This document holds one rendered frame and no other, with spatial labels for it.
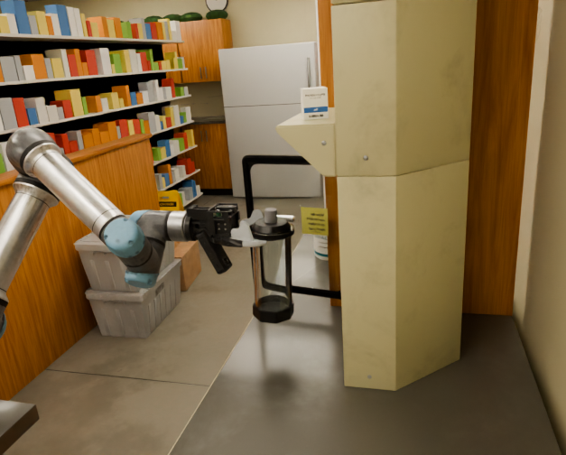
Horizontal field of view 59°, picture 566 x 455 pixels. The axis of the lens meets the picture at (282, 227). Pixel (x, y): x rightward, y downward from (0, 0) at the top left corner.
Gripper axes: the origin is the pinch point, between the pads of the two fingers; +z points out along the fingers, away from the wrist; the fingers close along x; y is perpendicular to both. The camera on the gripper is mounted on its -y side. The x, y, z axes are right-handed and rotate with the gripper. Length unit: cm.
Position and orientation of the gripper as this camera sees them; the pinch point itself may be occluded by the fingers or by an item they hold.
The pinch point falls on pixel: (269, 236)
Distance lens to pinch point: 117.8
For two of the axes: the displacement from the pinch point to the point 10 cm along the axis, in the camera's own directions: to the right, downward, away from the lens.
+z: 9.7, 0.3, -2.5
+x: 2.5, -3.2, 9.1
